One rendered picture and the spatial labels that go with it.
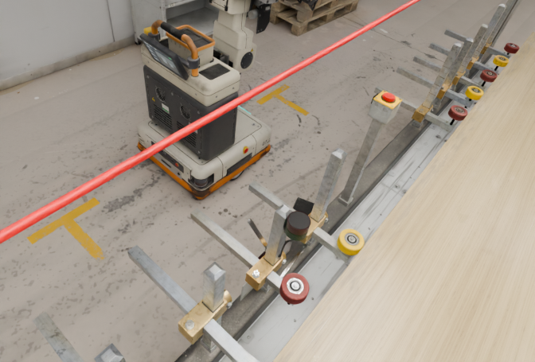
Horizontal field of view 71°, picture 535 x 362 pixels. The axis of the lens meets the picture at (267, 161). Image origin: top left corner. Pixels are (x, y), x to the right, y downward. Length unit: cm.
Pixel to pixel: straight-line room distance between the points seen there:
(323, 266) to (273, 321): 29
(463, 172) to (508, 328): 61
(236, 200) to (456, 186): 134
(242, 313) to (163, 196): 132
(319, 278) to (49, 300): 133
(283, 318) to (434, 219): 61
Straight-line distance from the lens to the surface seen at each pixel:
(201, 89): 190
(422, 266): 129
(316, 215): 130
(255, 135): 244
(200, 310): 99
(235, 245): 120
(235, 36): 219
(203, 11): 425
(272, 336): 135
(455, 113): 198
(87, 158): 275
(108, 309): 210
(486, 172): 174
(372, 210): 173
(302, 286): 112
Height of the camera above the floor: 188
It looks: 45 degrees down
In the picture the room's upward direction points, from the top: 10 degrees clockwise
